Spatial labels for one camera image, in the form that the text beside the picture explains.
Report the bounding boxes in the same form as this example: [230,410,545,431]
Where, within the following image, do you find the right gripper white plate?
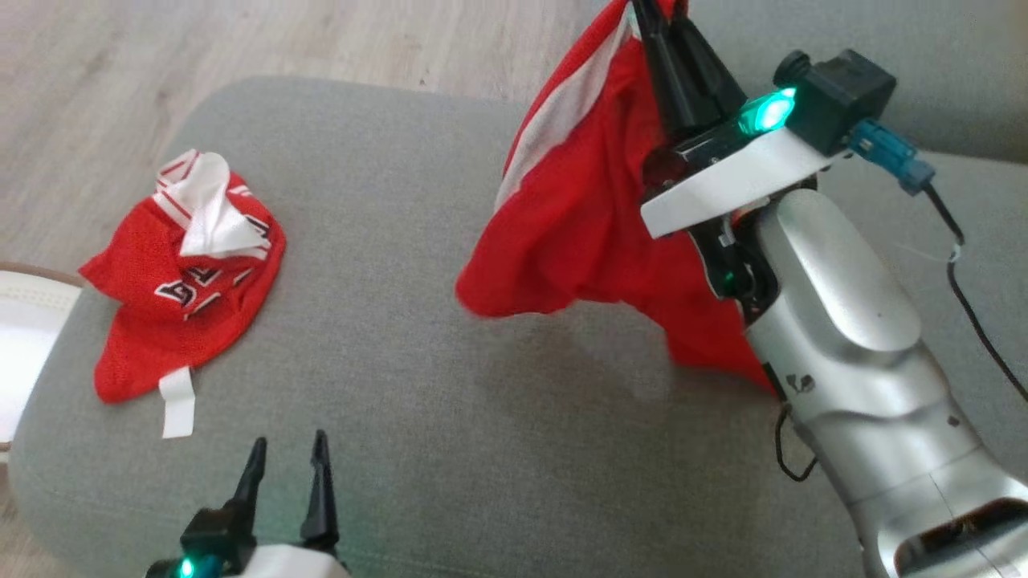
[632,0,844,322]

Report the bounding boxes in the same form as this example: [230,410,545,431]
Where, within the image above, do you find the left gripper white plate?
[145,429,352,578]

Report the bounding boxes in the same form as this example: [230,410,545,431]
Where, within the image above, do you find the red shorts with white stripe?
[455,0,778,396]

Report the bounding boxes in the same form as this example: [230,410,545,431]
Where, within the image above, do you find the red jersey with black numbers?
[79,149,288,439]

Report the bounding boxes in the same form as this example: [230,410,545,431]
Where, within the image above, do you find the grey fabric sofa ottoman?
[6,76,1028,578]

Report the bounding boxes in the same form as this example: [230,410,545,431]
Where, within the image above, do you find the white round laundry basket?
[0,263,84,466]

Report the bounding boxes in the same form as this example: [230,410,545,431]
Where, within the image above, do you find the right camera cable blue plug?
[847,120,1028,402]

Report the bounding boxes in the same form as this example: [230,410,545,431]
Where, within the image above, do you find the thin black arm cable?
[773,404,818,483]

